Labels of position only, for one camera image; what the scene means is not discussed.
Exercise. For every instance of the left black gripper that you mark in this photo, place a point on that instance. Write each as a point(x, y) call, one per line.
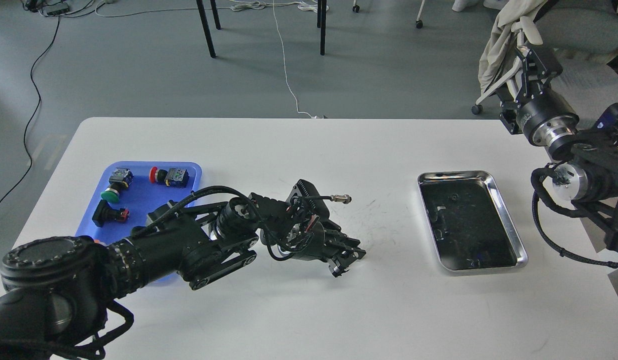
point(326, 242)

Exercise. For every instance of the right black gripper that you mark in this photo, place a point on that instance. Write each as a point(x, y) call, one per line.
point(546, 116)

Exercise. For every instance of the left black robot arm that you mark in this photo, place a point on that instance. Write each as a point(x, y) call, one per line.
point(62, 293)

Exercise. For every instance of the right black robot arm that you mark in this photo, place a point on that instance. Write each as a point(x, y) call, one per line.
point(582, 179)

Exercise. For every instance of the silver metal tray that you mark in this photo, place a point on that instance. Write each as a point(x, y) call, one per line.
point(475, 235)

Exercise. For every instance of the blue plastic tray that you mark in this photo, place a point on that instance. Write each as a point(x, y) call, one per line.
point(142, 198)

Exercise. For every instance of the beige jacket on chair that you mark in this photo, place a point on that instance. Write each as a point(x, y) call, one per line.
point(500, 37)

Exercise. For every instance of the grey office chair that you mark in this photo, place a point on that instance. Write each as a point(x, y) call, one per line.
point(583, 35)

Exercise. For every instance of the chair caster wheel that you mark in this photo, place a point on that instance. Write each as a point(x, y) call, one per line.
point(419, 17)

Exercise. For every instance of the black table leg right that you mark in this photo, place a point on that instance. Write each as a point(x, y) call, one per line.
point(322, 25)

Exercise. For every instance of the black table leg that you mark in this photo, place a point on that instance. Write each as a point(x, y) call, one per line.
point(215, 14)
point(206, 28)
point(322, 25)

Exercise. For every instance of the black table leg rear left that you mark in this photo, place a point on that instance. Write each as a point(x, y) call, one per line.
point(215, 14)

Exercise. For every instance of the power strip on floor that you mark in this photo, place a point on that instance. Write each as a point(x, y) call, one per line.
point(55, 9)

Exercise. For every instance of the red push button switch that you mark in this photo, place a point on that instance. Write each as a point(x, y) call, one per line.
point(173, 177)

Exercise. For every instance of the green push button switch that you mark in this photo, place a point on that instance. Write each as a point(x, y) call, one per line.
point(119, 180)

